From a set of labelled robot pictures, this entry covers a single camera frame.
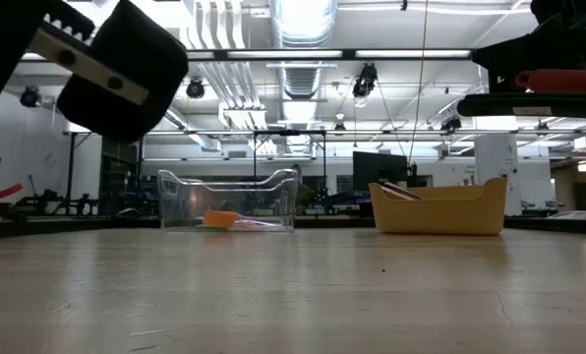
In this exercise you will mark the red silicone spoon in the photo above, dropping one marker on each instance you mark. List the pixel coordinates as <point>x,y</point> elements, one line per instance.
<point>558,81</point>

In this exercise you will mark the overhead light bar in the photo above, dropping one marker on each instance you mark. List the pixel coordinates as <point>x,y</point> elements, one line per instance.
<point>283,54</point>

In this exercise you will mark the black ceiling spotlight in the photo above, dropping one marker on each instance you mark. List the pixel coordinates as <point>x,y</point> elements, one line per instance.
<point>29,97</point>
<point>451,124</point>
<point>195,89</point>

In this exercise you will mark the silver ventilation duct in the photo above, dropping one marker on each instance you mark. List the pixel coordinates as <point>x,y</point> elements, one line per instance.
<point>303,49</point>

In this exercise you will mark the black background stand frame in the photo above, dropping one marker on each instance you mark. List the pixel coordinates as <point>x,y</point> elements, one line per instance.
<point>289,133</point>

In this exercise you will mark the person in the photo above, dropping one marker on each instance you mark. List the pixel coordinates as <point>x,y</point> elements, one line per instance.
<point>304,192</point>

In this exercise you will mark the white column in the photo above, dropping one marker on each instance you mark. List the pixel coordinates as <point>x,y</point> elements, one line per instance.
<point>497,167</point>

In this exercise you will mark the black background monitor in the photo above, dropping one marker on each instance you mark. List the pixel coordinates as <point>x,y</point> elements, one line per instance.
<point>379,169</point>

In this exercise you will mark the clear plastic bin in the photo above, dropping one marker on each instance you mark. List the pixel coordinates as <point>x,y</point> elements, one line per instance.
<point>175,196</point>

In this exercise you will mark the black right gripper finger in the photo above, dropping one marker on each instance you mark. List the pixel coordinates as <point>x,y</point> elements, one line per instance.
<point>544,54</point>

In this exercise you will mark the black metal table frame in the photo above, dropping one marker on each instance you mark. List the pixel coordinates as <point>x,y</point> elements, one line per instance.
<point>52,227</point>

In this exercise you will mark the small orange silicone spatula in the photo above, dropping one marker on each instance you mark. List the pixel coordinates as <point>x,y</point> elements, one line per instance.
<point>219,218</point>

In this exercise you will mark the iridescent metal knife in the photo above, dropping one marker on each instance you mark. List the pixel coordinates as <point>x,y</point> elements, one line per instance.
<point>393,191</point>
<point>411,193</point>

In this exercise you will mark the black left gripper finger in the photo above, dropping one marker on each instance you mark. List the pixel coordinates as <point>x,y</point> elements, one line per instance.
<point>3,39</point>
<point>155,59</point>

